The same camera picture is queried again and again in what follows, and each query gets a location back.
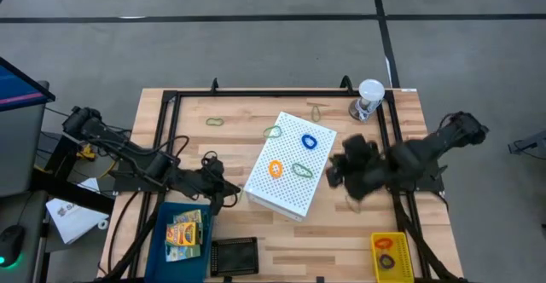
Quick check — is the blue plastic bin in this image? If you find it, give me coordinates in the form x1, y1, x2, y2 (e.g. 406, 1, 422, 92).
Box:
143, 201, 214, 283

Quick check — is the white light bulb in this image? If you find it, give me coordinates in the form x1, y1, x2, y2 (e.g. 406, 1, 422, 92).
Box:
357, 78, 386, 104

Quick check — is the round wooden lamp base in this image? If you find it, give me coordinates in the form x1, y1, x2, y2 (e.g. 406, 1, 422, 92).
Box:
348, 98, 372, 123

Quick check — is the yellow cable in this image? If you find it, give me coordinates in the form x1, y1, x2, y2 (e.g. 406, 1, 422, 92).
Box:
75, 142, 119, 180

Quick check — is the white paper sheet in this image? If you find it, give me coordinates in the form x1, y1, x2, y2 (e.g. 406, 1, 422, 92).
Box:
45, 177, 110, 245

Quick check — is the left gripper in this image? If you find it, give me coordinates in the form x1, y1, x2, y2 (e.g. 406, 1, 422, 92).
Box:
194, 159, 242, 216

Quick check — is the grey computer case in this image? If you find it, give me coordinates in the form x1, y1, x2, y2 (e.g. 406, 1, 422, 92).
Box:
0, 101, 48, 198

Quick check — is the blue coil wristband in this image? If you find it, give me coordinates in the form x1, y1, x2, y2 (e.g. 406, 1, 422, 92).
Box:
300, 133, 319, 151

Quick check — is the white perforated metal shelf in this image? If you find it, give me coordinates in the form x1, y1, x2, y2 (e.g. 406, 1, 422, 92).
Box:
243, 111, 339, 222

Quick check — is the light orange coil wristband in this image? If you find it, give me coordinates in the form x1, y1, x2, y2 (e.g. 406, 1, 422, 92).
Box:
268, 159, 284, 179

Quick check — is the yellow green crayon box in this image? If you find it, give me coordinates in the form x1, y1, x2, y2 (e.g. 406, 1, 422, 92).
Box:
165, 221, 201, 247
172, 209, 204, 226
165, 243, 201, 263

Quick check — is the white lamp cord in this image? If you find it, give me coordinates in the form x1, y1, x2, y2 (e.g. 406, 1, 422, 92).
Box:
357, 98, 380, 124

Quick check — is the purple coil wristband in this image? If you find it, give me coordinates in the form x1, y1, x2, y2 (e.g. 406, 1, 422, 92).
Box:
378, 253, 397, 270

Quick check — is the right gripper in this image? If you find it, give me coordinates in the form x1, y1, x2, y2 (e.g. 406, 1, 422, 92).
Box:
326, 133, 387, 201

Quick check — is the black metal stand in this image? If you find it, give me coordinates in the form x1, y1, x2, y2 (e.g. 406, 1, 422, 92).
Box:
29, 132, 116, 216

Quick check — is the monitor with blue screen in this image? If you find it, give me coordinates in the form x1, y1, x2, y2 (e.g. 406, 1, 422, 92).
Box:
0, 56, 56, 113

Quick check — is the yellow slotted plastic basket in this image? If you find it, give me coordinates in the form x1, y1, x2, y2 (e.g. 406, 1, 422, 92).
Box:
369, 231, 415, 283

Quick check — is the black floor stand leg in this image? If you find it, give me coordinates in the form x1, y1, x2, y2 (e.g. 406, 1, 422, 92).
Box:
507, 129, 546, 156

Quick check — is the dark grey desk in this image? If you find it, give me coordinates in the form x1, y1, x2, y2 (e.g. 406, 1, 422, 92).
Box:
0, 188, 50, 283

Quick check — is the black slotted plastic basket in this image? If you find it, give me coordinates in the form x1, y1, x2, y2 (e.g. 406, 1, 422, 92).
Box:
210, 236, 260, 278

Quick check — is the black computer mouse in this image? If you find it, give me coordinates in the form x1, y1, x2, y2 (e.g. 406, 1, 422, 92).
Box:
0, 224, 26, 269

